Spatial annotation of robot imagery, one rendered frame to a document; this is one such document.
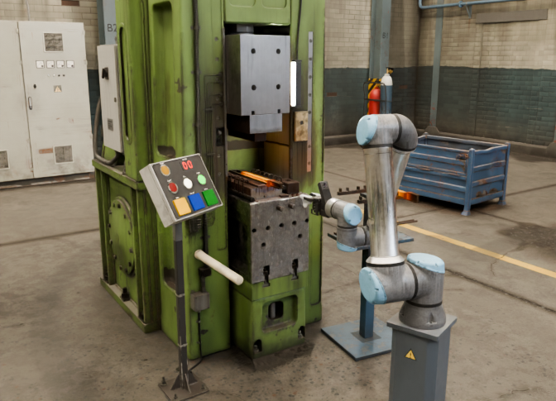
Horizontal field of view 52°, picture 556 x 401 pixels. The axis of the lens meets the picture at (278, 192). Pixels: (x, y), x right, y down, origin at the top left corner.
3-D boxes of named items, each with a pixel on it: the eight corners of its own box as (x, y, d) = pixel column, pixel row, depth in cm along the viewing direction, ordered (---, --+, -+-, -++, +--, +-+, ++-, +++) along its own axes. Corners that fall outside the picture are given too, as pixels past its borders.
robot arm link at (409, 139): (416, 107, 229) (376, 233, 269) (389, 108, 225) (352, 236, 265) (431, 121, 221) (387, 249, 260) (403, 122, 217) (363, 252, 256)
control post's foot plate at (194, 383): (212, 391, 288) (211, 375, 286) (171, 405, 276) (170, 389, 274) (194, 372, 305) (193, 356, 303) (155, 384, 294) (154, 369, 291)
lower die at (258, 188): (281, 195, 311) (281, 180, 309) (251, 200, 300) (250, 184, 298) (243, 182, 345) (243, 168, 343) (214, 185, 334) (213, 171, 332)
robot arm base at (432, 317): (452, 317, 236) (454, 294, 234) (435, 334, 221) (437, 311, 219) (409, 305, 247) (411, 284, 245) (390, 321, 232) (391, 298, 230)
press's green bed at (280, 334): (307, 344, 335) (308, 269, 324) (252, 362, 315) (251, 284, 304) (258, 310, 380) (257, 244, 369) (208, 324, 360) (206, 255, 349)
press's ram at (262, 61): (303, 112, 308) (304, 35, 298) (241, 116, 287) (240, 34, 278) (262, 106, 342) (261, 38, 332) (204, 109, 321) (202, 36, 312)
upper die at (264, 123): (282, 131, 303) (282, 113, 300) (250, 134, 292) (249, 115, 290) (242, 123, 337) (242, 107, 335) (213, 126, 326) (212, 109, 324)
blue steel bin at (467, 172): (506, 204, 654) (512, 142, 637) (466, 215, 605) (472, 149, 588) (422, 186, 745) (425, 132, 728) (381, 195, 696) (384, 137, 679)
